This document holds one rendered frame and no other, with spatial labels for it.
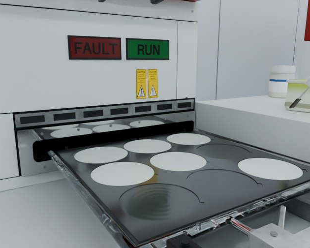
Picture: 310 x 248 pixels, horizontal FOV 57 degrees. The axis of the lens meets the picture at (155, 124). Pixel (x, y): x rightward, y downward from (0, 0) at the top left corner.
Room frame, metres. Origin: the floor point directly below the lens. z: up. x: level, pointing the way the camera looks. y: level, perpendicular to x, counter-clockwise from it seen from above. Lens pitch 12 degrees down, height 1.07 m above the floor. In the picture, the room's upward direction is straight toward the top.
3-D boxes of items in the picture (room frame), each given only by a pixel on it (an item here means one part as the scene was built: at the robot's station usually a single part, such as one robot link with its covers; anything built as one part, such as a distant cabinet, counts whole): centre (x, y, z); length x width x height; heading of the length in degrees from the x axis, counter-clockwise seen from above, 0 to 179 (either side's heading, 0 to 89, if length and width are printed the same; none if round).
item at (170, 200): (0.48, -0.04, 0.90); 0.34 x 0.34 x 0.01; 31
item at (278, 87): (0.88, -0.39, 1.01); 0.07 x 0.07 x 0.10
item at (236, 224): (0.28, -0.10, 0.89); 0.05 x 0.01 x 0.01; 31
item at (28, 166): (0.66, 0.08, 0.89); 0.44 x 0.02 x 0.10; 121
